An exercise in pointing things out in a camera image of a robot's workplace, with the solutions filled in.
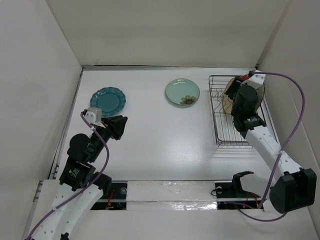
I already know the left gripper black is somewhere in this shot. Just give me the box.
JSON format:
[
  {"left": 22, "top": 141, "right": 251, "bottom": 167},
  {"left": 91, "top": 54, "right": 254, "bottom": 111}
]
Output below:
[{"left": 89, "top": 114, "right": 128, "bottom": 162}]

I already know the beige bird plate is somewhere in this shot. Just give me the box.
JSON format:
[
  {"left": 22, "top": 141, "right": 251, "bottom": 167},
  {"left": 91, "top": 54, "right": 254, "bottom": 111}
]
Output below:
[{"left": 222, "top": 77, "right": 235, "bottom": 114}]

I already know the red plate blue flower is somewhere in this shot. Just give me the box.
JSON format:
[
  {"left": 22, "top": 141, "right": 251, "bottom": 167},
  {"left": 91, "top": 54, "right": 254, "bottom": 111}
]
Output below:
[{"left": 240, "top": 74, "right": 250, "bottom": 82}]

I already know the grey tree plate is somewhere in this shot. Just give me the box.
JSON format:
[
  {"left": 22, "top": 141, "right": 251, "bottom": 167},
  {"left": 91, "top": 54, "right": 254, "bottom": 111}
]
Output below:
[{"left": 255, "top": 83, "right": 265, "bottom": 112}]

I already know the light blue flower plate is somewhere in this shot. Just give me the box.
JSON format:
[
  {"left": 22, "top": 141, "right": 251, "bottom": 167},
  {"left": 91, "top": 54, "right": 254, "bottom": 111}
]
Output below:
[{"left": 165, "top": 78, "right": 201, "bottom": 107}]

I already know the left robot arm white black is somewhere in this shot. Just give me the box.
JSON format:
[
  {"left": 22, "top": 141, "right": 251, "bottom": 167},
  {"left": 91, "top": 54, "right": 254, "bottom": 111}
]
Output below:
[{"left": 26, "top": 110, "right": 128, "bottom": 240}]

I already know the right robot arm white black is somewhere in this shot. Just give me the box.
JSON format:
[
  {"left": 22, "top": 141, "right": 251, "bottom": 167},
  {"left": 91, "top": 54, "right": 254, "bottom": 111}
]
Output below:
[{"left": 224, "top": 77, "right": 317, "bottom": 214}]

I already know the dark teal scalloped plate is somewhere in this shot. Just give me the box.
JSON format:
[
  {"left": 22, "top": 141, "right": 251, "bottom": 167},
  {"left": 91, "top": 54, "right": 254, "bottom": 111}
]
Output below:
[{"left": 89, "top": 87, "right": 126, "bottom": 118}]

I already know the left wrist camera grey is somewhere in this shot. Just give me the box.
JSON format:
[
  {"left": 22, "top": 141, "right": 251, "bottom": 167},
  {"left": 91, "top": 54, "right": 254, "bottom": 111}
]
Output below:
[{"left": 82, "top": 107, "right": 102, "bottom": 125}]

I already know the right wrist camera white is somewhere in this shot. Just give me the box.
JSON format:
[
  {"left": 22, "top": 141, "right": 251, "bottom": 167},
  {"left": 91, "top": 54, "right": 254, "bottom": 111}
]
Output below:
[{"left": 245, "top": 71, "right": 266, "bottom": 90}]

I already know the black wire dish rack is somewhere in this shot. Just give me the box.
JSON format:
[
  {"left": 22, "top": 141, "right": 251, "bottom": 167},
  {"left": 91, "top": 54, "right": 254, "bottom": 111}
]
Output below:
[{"left": 208, "top": 74, "right": 250, "bottom": 148}]

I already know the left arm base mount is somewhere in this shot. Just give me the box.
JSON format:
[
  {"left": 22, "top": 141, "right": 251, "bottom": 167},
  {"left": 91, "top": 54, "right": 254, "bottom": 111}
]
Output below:
[{"left": 91, "top": 181, "right": 128, "bottom": 211}]

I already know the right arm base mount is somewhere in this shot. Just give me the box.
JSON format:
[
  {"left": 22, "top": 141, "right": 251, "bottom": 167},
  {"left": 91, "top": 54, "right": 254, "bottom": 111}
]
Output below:
[{"left": 210, "top": 171, "right": 261, "bottom": 210}]

